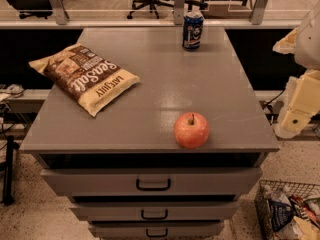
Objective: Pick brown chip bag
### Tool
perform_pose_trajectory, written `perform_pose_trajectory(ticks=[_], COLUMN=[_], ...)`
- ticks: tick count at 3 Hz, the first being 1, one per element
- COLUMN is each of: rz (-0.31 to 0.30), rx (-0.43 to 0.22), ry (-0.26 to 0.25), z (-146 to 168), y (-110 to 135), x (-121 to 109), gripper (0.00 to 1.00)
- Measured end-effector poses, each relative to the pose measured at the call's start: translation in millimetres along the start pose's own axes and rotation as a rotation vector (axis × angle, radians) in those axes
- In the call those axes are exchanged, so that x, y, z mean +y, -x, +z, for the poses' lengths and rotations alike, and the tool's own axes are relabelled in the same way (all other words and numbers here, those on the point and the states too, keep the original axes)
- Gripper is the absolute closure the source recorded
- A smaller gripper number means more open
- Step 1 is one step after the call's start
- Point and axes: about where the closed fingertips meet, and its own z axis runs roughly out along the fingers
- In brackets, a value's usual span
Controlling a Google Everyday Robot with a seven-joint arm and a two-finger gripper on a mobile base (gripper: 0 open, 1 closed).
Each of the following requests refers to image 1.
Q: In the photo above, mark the brown sea salt chip bag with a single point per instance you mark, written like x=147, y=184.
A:
x=92, y=81

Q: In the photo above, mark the blue soda can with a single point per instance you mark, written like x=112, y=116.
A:
x=192, y=30

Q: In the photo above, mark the bottom grey drawer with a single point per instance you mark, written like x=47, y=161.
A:
x=155, y=229

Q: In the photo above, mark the blue snack bag in basket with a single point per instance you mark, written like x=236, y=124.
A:
x=281, y=210

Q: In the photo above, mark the red snack bag in basket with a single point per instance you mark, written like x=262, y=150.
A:
x=308, y=208

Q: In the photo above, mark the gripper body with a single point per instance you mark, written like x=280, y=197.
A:
x=309, y=47

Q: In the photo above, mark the red apple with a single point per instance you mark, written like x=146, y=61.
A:
x=191, y=130

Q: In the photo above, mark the yellow snack bag in basket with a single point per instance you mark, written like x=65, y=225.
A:
x=299, y=229

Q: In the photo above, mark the grey drawer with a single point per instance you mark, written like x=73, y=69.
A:
x=151, y=182
x=155, y=229
x=152, y=211

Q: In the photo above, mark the top grey drawer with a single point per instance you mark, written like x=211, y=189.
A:
x=151, y=182

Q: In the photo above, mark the black stand left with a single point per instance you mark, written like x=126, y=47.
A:
x=7, y=198

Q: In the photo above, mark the black office chair centre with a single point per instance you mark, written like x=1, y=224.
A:
x=178, y=7

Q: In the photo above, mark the middle grey drawer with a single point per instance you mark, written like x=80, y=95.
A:
x=152, y=211

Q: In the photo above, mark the grey drawer cabinet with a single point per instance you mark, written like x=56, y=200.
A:
x=136, y=130

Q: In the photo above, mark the wire basket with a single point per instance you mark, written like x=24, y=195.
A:
x=266, y=188

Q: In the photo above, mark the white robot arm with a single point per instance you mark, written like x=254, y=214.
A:
x=304, y=41

